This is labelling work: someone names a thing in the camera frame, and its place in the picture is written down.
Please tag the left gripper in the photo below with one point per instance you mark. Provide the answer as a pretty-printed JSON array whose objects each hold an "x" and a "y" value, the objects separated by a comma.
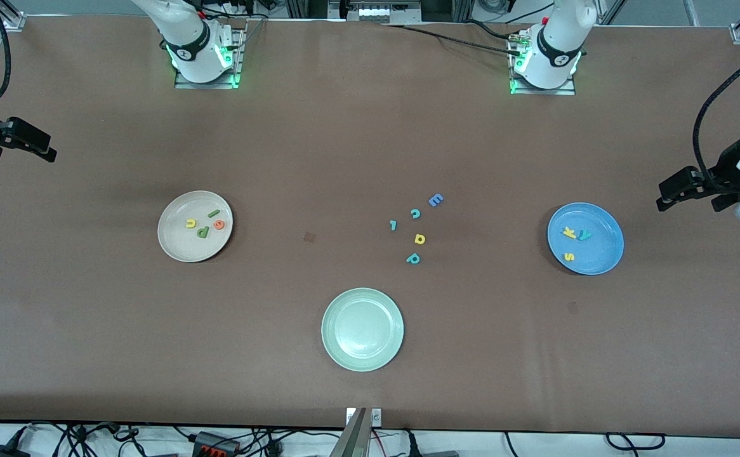
[{"x": 725, "y": 171}]

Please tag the teal letter Y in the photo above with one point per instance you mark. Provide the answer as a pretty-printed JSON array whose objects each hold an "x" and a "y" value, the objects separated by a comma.
[{"x": 584, "y": 235}]

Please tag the yellow letter K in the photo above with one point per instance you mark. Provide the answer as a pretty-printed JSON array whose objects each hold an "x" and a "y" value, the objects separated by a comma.
[{"x": 570, "y": 233}]

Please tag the blue plate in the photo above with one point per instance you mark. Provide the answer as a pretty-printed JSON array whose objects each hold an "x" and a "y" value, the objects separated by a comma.
[{"x": 598, "y": 247}]

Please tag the beige brown plate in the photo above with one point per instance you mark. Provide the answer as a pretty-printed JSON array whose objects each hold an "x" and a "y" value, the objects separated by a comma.
[{"x": 179, "y": 244}]

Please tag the blue letter E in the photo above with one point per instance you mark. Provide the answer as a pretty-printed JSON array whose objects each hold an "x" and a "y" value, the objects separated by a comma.
[{"x": 435, "y": 200}]

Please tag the black power adapter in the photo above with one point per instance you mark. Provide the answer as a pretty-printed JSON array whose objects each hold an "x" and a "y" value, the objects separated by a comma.
[{"x": 2, "y": 452}]

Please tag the pale green plate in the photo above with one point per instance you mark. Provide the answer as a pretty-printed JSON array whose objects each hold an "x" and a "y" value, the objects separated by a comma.
[{"x": 362, "y": 329}]

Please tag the black orange power strip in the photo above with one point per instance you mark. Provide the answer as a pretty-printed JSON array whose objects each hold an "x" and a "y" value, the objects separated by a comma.
[{"x": 216, "y": 444}]

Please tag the grey power strip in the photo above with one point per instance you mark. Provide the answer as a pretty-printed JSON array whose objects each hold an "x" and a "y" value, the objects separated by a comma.
[{"x": 379, "y": 11}]

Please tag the grey metal pole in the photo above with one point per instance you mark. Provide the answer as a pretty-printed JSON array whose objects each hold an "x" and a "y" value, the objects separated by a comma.
[{"x": 352, "y": 438}]

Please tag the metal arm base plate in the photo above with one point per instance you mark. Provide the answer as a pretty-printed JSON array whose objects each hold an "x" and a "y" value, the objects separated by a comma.
[
  {"x": 541, "y": 92},
  {"x": 205, "y": 84}
]

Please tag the white clamp bracket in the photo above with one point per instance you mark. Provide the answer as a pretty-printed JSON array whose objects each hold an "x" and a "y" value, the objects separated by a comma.
[{"x": 375, "y": 417}]

